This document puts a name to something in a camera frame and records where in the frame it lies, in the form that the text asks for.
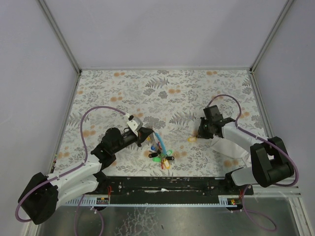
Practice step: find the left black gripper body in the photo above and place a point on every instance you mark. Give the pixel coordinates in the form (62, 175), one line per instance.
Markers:
(142, 135)

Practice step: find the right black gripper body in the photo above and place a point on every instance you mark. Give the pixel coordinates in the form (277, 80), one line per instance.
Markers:
(203, 131)

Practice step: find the bunch of coloured key tags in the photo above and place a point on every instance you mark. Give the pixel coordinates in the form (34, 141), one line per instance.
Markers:
(159, 153)

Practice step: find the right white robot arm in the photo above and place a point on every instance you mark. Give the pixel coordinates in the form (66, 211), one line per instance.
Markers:
(269, 160)

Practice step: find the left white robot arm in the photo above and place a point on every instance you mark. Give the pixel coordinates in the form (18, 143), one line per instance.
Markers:
(43, 195)

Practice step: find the floral patterned mat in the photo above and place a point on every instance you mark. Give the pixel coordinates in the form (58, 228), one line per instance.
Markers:
(170, 102)

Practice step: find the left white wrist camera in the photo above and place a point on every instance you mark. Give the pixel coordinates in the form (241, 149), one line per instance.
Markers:
(134, 123)

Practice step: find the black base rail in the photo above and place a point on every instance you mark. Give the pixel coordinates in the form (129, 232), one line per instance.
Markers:
(167, 190)

